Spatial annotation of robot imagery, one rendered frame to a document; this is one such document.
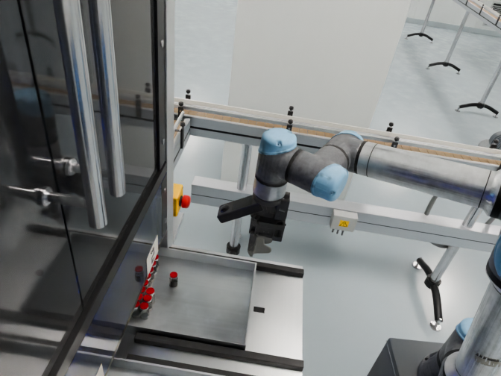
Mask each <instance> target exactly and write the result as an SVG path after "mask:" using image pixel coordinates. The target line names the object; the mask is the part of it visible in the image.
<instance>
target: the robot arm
mask: <svg viewBox="0 0 501 376"><path fill-rule="evenodd" d="M258 152H259V153H258V158H257V163H256V172H255V176H254V181H253V195H250V196H247V197H244V198H240V199H238V200H235V201H231V202H229V203H226V204H223V205H221V206H220V207H219V210H218V215H217V218H218V220H219V221H220V223H225V222H229V221H231V220H234V219H238V218H241V217H244V216H248V215H250V216H251V219H250V229H249V234H250V239H249V243H248V254H249V256H250V257H252V256H253V254H267V253H270V252H271V247H269V246H267V245H266V244H269V243H271V242H272V240H273V241H278V242H282V238H283V232H284V229H285V226H286V217H287V212H288V208H289V203H290V192H286V187H287V183H288V182H289V183H290V184H293V185H295V186H296V187H299V188H301V189H303V190H305V191H307V192H309V193H311V194H313V195H314V196H315V197H320V198H322V199H325V200H327V201H335V200H336V199H337V198H338V197H339V196H340V195H341V192H342V191H343V189H344V187H345V185H346V183H347V179H348V175H349V173H348V172H352V173H356V174H358V175H363V176H366V177H369V178H373V179H377V180H379V181H384V182H387V183H390V184H395V185H398V186H401V187H405V188H409V189H413V190H416V191H419V192H424V193H427V194H430V195H434V196H438V197H440V198H445V199H448V200H451V201H456V202H458V203H462V204H466V205H470V206H472V207H477V208H480V209H482V210H484V211H485V214H486V215H487V216H490V217H492V218H495V219H499V220H501V169H500V170H498V171H491V170H488V169H482V168H479V167H475V166H469V165H466V164H463V163H457V162H453V161H450V160H444V159H441V158H437V157H431V156H428V155H425V154H418V153H415V152H412V151H406V150H402V149H399V148H393V147H390V146H386V145H380V144H377V143H374V142H367V141H364V140H363V139H362V137H361V136H360V135H359V134H357V133H356V132H355V131H342V132H340V133H339V134H336V135H335V136H333V137H332V138H331V139H330V140H329V142H328V143H326V144H325V145H324V146H323V147H322V148H320V149H319V150H318V151H317V152H315V153H314V154H311V153H309V152H308V151H304V150H302V149H301V148H298V147H297V137H296V136H295V135H294V134H293V133H292V132H291V131H289V130H286V129H284V128H270V129H268V130H267V131H265V132H264V133H263V134H262V138H261V142H260V146H259V148H258ZM485 271H486V274H487V276H488V278H489V280H490V283H489V284H488V288H487V289H486V291H485V294H484V296H483V298H482V301H481V303H480V305H479V308H478V310H477V311H476V315H475V316H474V318H466V319H463V320H462V321H461V322H460V323H458V324H457V325H456V329H455V330H454V331H453V332H452V333H451V335H450V336H449V338H448V339H447V341H446V342H445V343H444V344H443V345H442V347H441V349H440V350H439V351H436V352H434V353H431V354H429V355H427V356H426V357H424V358H423V360H422V361H421V363H420V365H419V366H418V369H417V376H501V229H500V233H499V236H498V238H497V241H496V243H495V245H494V248H493V250H492V252H491V255H490V257H489V259H488V262H487V265H486V267H485Z"/></svg>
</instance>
